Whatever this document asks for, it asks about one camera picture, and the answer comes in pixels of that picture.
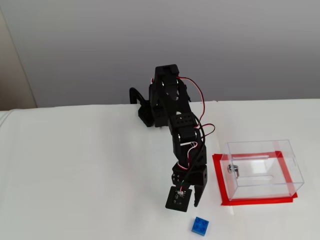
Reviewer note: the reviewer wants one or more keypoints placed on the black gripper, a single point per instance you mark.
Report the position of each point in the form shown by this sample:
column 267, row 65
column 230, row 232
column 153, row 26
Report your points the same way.
column 200, row 176

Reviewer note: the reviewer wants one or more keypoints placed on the blue lego brick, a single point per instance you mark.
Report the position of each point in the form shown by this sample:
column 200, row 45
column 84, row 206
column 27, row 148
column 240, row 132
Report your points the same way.
column 200, row 226

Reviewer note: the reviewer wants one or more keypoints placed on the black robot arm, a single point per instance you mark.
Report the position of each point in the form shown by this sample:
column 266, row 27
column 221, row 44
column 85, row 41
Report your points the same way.
column 180, row 105

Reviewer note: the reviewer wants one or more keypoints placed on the metal lock on box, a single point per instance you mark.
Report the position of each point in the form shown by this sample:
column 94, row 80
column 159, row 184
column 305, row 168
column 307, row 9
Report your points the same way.
column 231, row 169

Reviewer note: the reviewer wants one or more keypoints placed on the transparent plastic box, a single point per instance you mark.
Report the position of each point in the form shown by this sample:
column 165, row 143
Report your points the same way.
column 260, row 190

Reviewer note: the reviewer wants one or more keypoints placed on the black table clamp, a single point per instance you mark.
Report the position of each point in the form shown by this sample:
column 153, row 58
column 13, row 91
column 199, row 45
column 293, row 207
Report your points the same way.
column 132, row 92

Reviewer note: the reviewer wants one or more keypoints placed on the white table cover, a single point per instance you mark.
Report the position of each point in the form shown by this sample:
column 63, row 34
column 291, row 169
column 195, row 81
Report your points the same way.
column 75, row 175

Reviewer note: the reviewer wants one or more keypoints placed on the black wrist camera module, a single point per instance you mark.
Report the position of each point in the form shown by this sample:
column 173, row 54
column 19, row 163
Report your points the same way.
column 175, row 202

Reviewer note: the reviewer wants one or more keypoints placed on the red tape frame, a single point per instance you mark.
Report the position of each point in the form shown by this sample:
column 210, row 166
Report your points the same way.
column 257, row 202

